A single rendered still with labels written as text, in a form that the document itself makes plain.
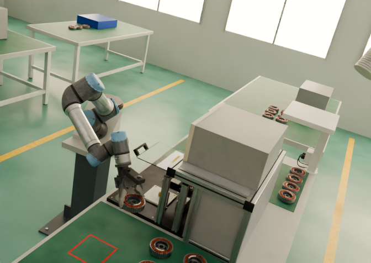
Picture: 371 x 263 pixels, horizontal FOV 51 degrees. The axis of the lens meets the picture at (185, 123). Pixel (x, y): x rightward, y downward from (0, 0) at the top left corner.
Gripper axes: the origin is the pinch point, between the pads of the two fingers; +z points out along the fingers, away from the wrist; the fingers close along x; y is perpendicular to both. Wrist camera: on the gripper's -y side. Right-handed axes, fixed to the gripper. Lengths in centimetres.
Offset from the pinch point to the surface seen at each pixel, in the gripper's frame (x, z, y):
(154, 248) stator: -1.6, 21.0, -8.1
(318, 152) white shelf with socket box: -159, 7, -11
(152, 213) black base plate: -18.8, 11.1, 12.0
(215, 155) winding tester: -31.5, -16.1, -28.2
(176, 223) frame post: -20.2, 15.4, -4.4
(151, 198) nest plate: -25.6, 5.0, 19.9
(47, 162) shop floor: -49, -14, 206
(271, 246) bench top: -60, 38, -30
